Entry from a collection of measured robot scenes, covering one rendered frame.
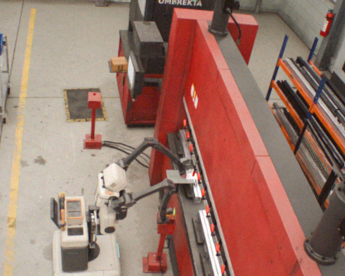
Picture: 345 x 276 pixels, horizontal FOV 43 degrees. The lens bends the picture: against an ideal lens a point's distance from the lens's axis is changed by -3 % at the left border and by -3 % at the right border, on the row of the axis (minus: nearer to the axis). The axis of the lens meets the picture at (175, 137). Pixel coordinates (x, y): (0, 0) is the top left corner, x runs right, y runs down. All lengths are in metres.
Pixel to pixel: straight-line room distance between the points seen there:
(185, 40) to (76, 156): 2.38
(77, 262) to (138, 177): 1.86
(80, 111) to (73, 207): 2.86
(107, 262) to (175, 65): 2.12
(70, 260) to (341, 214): 2.82
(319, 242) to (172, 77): 2.90
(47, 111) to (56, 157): 1.06
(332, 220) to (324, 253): 0.22
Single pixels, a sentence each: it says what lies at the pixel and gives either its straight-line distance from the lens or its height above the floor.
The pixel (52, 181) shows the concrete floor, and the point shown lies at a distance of 5.71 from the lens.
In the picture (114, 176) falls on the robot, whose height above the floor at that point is 1.38.
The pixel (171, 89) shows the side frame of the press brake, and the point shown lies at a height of 1.47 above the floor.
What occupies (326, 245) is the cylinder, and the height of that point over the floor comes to 2.41.
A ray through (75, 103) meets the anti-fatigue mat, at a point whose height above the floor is 0.01.
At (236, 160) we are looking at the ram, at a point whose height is 2.02.
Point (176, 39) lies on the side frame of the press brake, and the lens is 4.53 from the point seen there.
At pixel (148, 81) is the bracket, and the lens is 5.40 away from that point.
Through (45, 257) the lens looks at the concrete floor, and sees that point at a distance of 4.97.
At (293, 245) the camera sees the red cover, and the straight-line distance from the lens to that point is 2.39.
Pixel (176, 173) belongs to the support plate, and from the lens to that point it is 4.48.
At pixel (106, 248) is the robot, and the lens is 4.69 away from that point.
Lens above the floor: 4.02
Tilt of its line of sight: 38 degrees down
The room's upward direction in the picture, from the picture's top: 11 degrees clockwise
